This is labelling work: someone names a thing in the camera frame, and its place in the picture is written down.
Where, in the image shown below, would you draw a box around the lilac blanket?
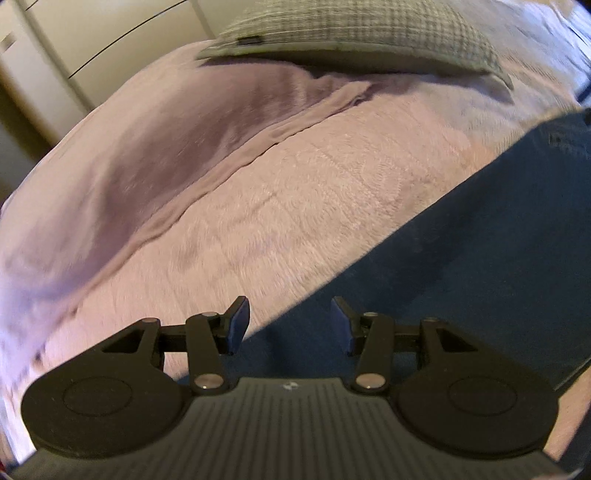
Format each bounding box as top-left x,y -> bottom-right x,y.
1,44 -> 370,368

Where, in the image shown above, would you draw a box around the dark blue denim jeans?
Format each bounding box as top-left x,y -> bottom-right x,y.
223,110 -> 590,389

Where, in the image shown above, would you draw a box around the cream wardrobe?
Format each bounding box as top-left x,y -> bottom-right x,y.
0,0 -> 219,149

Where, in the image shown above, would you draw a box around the pink grey bedspread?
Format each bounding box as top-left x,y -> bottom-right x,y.
1,1 -> 590,461

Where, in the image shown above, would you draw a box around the grey checked cushion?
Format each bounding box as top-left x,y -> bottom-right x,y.
198,1 -> 513,88

